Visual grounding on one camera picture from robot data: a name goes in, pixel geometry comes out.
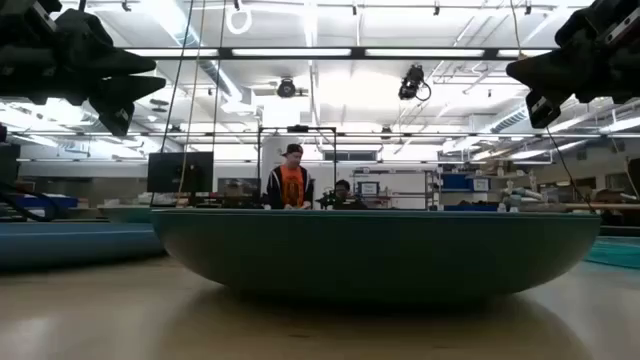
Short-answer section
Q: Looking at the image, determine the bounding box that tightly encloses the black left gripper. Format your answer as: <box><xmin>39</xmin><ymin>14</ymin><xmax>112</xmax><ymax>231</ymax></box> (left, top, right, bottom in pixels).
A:
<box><xmin>0</xmin><ymin>0</ymin><xmax>168</xmax><ymax>138</ymax></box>

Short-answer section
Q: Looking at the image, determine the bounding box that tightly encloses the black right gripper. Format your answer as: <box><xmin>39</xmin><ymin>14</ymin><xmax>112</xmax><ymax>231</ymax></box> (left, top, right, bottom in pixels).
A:
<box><xmin>505</xmin><ymin>0</ymin><xmax>640</xmax><ymax>130</ymax></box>

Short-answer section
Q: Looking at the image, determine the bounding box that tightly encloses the large dark green plate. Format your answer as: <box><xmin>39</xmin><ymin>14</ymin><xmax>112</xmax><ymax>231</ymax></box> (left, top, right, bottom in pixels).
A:
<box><xmin>149</xmin><ymin>208</ymin><xmax>602</xmax><ymax>304</ymax></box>

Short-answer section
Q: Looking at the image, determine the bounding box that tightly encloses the black computer monitor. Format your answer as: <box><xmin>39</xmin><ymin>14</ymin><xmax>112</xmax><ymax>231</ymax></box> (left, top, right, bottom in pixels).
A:
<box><xmin>146</xmin><ymin>150</ymin><xmax>215</xmax><ymax>195</ymax></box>

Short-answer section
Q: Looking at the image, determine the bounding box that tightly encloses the blue storage bin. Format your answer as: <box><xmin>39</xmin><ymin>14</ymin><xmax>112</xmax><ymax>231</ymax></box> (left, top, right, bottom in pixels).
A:
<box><xmin>440</xmin><ymin>172</ymin><xmax>472</xmax><ymax>192</ymax></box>

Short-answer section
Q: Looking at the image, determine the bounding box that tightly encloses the large blue plate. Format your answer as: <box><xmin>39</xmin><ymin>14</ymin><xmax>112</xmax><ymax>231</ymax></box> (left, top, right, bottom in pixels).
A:
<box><xmin>0</xmin><ymin>221</ymin><xmax>166</xmax><ymax>271</ymax></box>

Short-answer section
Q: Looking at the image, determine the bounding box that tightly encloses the cyan translucent plate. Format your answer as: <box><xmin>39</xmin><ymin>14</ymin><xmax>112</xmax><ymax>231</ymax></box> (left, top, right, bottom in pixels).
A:
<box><xmin>583</xmin><ymin>236</ymin><xmax>640</xmax><ymax>270</ymax></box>

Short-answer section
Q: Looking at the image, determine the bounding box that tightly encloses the black overhead light bar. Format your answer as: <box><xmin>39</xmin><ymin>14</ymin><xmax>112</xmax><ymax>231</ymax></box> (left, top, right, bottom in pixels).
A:
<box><xmin>117</xmin><ymin>46</ymin><xmax>559</xmax><ymax>62</ymax></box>

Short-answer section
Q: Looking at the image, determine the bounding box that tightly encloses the person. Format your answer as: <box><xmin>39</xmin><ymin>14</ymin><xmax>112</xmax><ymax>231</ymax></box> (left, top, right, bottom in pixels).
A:
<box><xmin>331</xmin><ymin>178</ymin><xmax>369</xmax><ymax>211</ymax></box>
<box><xmin>265</xmin><ymin>143</ymin><xmax>316</xmax><ymax>211</ymax></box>

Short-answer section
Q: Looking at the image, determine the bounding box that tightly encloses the black hanging cable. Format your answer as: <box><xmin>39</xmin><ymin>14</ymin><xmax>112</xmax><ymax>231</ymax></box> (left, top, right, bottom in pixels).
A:
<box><xmin>159</xmin><ymin>0</ymin><xmax>196</xmax><ymax>154</ymax></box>

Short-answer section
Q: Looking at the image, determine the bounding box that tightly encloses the yellow hanging rope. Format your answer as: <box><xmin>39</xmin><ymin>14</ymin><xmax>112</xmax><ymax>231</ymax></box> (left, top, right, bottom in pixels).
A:
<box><xmin>175</xmin><ymin>0</ymin><xmax>208</xmax><ymax>207</ymax></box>

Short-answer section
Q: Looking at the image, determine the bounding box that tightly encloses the black ceiling camera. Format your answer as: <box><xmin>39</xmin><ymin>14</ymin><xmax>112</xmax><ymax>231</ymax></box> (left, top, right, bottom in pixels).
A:
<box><xmin>275</xmin><ymin>76</ymin><xmax>298</xmax><ymax>100</ymax></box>
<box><xmin>397</xmin><ymin>63</ymin><xmax>433</xmax><ymax>103</ymax></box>

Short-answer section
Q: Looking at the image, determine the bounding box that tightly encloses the white hanging ring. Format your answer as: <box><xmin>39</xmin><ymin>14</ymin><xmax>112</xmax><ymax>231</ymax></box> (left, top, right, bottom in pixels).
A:
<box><xmin>225</xmin><ymin>3</ymin><xmax>254</xmax><ymax>36</ymax></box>

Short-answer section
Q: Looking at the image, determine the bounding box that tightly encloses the black background station frame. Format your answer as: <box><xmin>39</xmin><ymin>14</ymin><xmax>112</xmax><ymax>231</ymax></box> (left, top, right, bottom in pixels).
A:
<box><xmin>256</xmin><ymin>124</ymin><xmax>339</xmax><ymax>210</ymax></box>

